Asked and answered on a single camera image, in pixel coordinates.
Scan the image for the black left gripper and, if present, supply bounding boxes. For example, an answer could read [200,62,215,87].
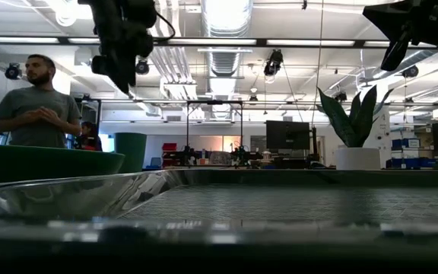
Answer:
[78,0,158,96]

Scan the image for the green plastic cup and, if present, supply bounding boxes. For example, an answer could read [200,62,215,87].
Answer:
[113,132,148,174]

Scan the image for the green plastic plate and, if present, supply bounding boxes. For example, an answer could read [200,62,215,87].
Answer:
[0,143,125,186]

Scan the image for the dark green plastic tray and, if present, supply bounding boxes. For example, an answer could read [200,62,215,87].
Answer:
[0,168,438,267]

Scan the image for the person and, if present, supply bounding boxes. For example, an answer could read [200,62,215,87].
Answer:
[0,53,83,149]
[75,120,103,152]

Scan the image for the blue storage bin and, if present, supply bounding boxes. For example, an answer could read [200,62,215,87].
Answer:
[392,138,421,149]
[386,157,437,170]

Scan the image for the black overhead beam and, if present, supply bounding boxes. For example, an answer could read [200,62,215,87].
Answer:
[0,35,438,49]

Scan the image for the snake plant in white pot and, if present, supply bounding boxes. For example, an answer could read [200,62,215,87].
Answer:
[315,84,395,171]

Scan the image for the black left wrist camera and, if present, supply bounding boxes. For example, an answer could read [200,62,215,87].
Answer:
[90,54,110,76]

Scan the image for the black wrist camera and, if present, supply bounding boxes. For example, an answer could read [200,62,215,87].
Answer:
[90,54,110,76]
[379,37,411,72]

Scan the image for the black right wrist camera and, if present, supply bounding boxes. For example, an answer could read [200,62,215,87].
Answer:
[379,37,411,72]

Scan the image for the black metal frame rig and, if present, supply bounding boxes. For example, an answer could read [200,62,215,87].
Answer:
[186,100,244,168]
[73,97,103,151]

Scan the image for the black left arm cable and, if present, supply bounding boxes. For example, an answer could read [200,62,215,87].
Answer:
[153,11,176,42]

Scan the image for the silver ventilation duct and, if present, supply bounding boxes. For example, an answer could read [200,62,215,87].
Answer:
[201,0,255,119]

